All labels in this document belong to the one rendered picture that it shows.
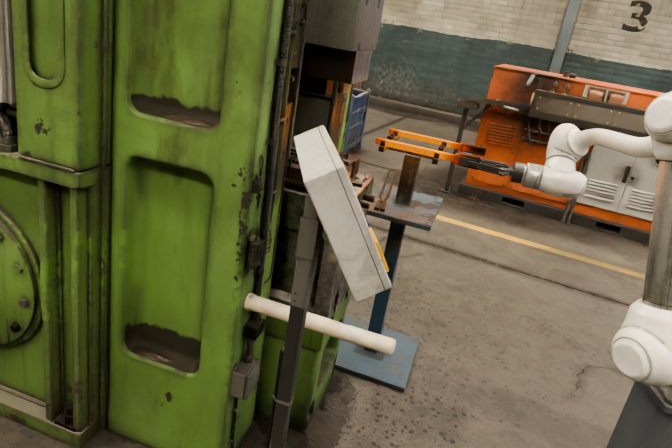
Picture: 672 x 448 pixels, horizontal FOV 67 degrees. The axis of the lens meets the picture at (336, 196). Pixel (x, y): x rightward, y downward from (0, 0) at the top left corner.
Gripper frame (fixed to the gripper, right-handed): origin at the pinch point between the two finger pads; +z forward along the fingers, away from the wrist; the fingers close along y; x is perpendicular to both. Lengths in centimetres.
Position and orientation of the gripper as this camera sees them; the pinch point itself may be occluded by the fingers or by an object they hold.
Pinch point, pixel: (467, 161)
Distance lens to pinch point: 197.9
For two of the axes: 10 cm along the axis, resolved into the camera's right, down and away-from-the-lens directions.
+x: 1.6, -9.3, -3.3
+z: -9.4, -2.4, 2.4
